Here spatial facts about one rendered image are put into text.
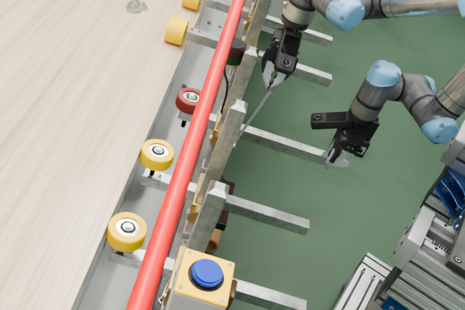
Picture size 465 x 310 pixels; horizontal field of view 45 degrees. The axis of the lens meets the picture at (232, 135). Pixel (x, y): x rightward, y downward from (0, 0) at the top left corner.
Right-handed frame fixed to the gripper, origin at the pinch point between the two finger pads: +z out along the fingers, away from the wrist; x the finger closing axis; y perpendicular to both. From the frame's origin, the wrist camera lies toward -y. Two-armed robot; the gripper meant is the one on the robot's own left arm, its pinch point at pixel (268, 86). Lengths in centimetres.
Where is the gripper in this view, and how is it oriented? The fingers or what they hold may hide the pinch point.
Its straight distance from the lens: 150.6
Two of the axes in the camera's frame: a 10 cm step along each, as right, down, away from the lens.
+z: -2.8, 7.3, 6.2
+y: 1.4, -6.0, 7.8
